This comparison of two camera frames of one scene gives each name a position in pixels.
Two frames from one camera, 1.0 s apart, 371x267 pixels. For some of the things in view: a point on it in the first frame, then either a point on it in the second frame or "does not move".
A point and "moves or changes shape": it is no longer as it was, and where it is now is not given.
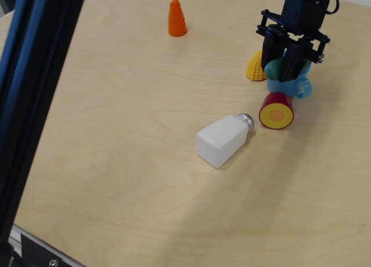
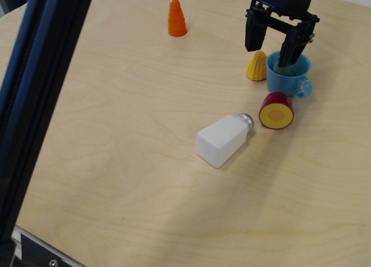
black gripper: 302,18 to 287,10
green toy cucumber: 272,68 moves or changes shape
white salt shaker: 219,142 does not move
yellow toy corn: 254,69 does not move
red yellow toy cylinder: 276,111 does not move
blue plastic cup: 300,89 does not move
